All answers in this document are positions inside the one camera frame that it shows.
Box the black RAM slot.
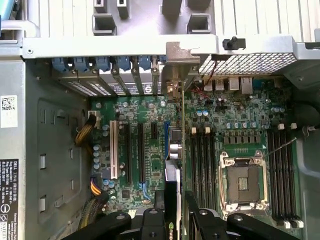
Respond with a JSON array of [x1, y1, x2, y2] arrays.
[[272, 123, 291, 228], [266, 129, 283, 221], [279, 129, 297, 222], [196, 132, 204, 208], [209, 132, 218, 210], [189, 127, 198, 201], [286, 122, 305, 229], [202, 126, 211, 209]]

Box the long black expansion slot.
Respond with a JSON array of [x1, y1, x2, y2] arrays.
[[124, 121, 134, 184], [136, 121, 147, 184]]

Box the white PCI expansion slot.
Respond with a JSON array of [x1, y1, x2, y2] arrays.
[[109, 120, 119, 180]]

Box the blue expansion slot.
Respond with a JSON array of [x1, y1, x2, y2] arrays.
[[163, 121, 171, 162]]

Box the short black expansion slot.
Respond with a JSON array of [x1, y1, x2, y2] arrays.
[[150, 122, 159, 141]]

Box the small finned black heatsink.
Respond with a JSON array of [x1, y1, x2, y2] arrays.
[[221, 135, 265, 146]]

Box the thin metal locking lever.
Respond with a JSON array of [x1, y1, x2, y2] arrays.
[[265, 136, 298, 158]]

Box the green motherboard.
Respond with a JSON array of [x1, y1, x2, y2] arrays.
[[89, 74, 306, 240]]

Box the grey open PC case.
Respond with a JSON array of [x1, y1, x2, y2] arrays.
[[0, 34, 320, 240]]

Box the silver rear port block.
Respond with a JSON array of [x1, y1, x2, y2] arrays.
[[202, 76, 254, 95]]

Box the black Dell label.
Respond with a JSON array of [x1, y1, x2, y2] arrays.
[[0, 158, 20, 240]]

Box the blue card retention clips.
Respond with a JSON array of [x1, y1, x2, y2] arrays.
[[51, 55, 168, 74]]

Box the black knob on case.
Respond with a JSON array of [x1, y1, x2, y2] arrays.
[[221, 36, 246, 51]]

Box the white barcode label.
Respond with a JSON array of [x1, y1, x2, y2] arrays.
[[0, 94, 19, 129]]

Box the grey parts rack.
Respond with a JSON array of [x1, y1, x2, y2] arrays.
[[91, 0, 218, 36]]

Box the CPU socket with metal frame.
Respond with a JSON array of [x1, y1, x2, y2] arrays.
[[217, 150, 271, 214]]

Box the braided multicolour power wire bundle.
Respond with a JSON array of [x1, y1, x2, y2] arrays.
[[76, 176, 110, 232]]

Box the yellow black power wire bundle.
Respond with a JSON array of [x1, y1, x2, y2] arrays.
[[74, 111, 101, 157]]

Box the thin red wire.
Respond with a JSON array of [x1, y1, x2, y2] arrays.
[[191, 59, 219, 99]]

